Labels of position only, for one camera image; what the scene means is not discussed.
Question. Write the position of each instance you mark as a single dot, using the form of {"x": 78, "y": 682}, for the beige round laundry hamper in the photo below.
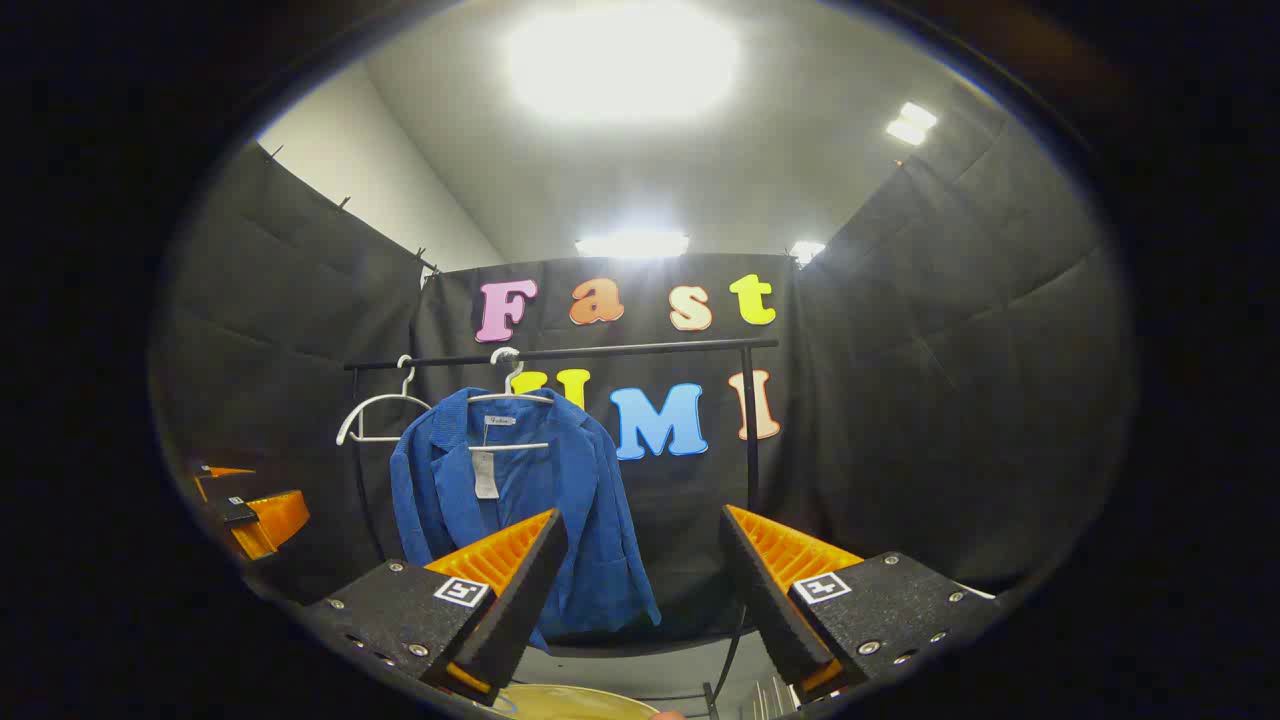
{"x": 570, "y": 702}

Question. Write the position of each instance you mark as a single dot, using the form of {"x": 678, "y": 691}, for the black metal clothes rack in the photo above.
{"x": 640, "y": 350}

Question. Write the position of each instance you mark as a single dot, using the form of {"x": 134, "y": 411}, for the large ceiling light panel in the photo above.
{"x": 620, "y": 60}

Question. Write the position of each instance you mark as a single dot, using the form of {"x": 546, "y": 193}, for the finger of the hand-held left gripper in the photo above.
{"x": 275, "y": 520}
{"x": 222, "y": 472}

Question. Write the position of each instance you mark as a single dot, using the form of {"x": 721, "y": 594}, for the small ceiling light panel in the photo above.
{"x": 807, "y": 252}
{"x": 910, "y": 122}
{"x": 632, "y": 245}

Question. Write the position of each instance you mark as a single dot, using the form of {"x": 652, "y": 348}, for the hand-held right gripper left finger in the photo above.
{"x": 525, "y": 600}

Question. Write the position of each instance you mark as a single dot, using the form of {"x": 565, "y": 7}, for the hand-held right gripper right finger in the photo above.
{"x": 760, "y": 600}

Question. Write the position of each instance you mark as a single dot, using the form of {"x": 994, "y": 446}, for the white slatted basket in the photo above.
{"x": 772, "y": 698}

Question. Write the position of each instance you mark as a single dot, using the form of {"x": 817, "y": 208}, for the black backdrop cloth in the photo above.
{"x": 950, "y": 400}

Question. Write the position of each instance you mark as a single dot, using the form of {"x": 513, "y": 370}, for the white clothes hanger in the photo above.
{"x": 510, "y": 397}
{"x": 395, "y": 398}

